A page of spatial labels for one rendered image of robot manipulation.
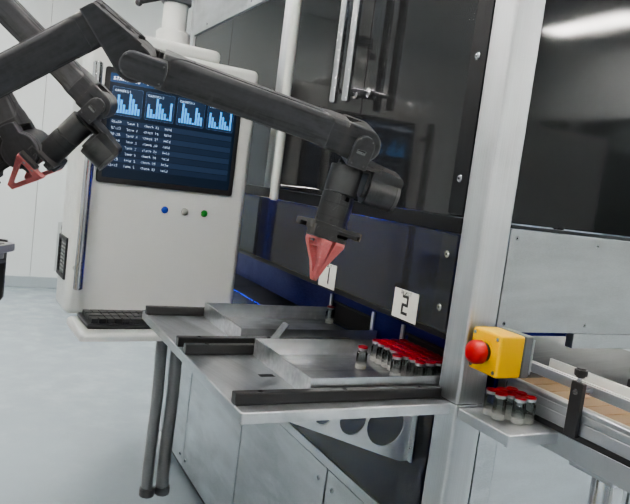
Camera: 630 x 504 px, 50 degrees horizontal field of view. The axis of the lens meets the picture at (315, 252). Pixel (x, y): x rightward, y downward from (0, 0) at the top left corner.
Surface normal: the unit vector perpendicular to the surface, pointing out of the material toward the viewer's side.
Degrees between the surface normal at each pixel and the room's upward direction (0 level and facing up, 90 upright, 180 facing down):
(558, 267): 90
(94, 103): 99
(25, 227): 90
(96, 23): 107
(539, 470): 90
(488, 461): 90
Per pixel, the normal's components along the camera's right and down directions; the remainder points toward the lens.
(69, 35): -0.05, 0.44
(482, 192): -0.89, -0.07
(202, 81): 0.16, 0.36
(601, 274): 0.44, 0.15
